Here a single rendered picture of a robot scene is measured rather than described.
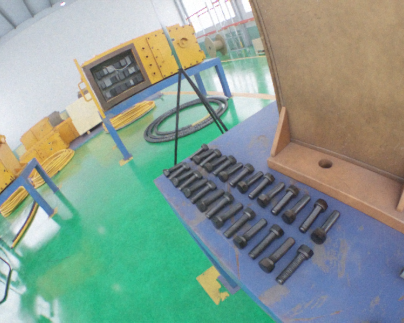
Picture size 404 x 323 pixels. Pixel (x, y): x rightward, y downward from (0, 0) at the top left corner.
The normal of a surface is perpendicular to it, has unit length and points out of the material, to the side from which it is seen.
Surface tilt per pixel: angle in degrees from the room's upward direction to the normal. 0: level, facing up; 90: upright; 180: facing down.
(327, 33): 90
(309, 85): 90
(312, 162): 0
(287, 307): 0
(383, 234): 0
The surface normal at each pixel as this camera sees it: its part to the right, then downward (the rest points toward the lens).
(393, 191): -0.34, -0.78
